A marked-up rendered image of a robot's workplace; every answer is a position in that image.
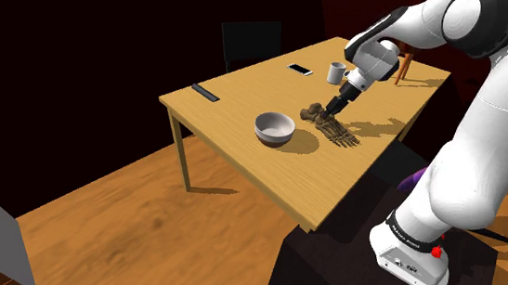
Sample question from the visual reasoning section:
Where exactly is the brown foot skeleton model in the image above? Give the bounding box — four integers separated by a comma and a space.
297, 101, 364, 149

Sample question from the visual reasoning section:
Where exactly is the white mug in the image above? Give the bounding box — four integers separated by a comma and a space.
326, 60, 352, 86

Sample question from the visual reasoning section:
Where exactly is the white-edged smartphone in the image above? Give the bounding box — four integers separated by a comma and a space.
285, 62, 315, 77

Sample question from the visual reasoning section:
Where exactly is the white and brown bowl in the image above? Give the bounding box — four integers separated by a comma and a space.
253, 110, 298, 150

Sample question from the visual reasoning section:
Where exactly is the wooden table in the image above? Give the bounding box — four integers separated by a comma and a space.
150, 22, 453, 244

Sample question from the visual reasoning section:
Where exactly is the purple object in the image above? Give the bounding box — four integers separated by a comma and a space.
396, 166, 427, 195

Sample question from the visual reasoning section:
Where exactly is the black chair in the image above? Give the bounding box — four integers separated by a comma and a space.
216, 16, 285, 78

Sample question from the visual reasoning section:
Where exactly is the black remote control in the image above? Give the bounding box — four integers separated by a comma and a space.
190, 82, 222, 103

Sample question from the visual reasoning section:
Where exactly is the dark robot stand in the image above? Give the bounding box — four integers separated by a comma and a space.
266, 163, 505, 285

